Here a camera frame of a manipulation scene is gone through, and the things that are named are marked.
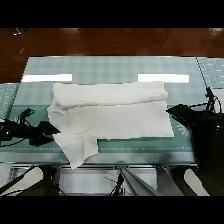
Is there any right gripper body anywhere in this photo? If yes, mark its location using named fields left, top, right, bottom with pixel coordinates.
left=181, top=108, right=206, bottom=130

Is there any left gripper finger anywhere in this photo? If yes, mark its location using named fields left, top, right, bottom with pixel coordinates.
left=37, top=120, right=62, bottom=135
left=28, top=133, right=55, bottom=148

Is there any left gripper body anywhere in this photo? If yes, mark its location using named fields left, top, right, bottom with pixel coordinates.
left=13, top=123, right=43, bottom=140

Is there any white T-shirt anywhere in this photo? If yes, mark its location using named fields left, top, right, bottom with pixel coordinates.
left=46, top=80, right=175, bottom=171

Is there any silver frame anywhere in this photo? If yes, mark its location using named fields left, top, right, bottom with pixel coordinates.
left=0, top=161, right=224, bottom=197

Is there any black cable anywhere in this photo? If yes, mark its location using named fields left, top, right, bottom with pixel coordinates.
left=104, top=171, right=126, bottom=197

